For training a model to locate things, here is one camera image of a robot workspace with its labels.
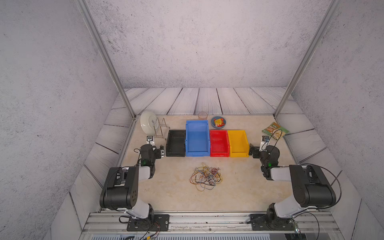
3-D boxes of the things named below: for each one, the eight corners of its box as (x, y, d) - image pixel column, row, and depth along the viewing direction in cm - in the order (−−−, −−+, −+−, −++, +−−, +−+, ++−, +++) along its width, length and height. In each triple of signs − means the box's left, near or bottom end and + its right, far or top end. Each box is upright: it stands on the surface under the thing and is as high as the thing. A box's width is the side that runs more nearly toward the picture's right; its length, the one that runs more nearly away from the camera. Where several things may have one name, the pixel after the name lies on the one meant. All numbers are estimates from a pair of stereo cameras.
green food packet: (278, 141, 107) (279, 139, 105) (263, 131, 114) (264, 128, 112) (287, 132, 112) (288, 130, 110) (272, 123, 119) (273, 121, 117)
